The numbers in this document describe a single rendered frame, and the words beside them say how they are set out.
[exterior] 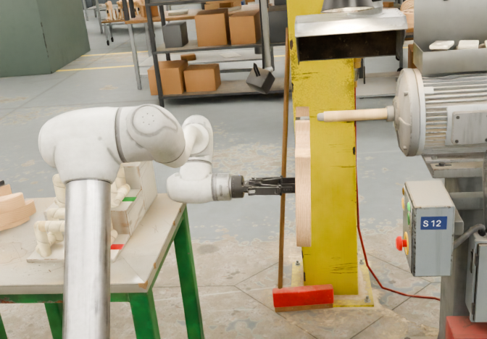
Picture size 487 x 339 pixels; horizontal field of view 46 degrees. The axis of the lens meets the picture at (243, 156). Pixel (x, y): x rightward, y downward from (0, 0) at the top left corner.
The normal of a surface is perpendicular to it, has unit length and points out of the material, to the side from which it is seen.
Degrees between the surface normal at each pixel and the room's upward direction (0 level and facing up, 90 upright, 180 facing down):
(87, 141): 62
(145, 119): 53
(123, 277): 0
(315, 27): 38
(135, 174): 90
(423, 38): 90
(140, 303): 90
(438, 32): 90
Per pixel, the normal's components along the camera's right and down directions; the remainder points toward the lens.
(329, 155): -0.11, 0.36
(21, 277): -0.09, -0.93
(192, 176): -0.09, -0.37
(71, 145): -0.19, -0.14
